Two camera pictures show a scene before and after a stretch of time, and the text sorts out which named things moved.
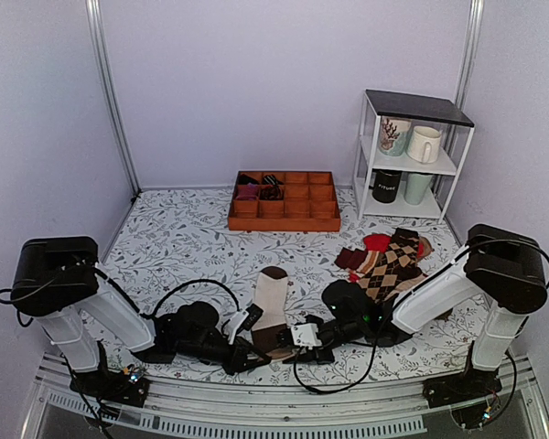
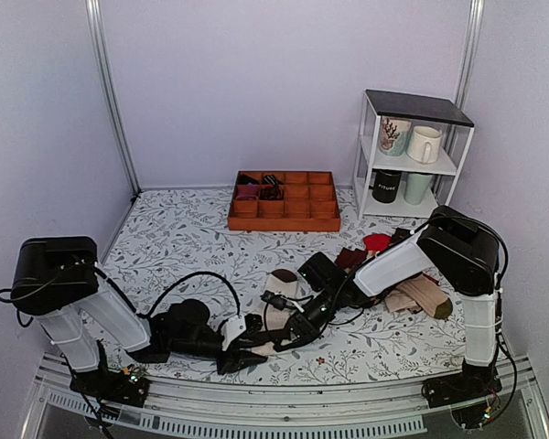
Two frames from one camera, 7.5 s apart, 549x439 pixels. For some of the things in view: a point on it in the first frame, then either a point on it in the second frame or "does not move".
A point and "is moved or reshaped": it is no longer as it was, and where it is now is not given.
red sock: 381,243 does not move
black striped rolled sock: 271,188 does not move
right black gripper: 326,358 → 303,329
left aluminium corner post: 95,7 does not move
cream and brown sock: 271,286 is moved or reshaped
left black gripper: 241,351 does not move
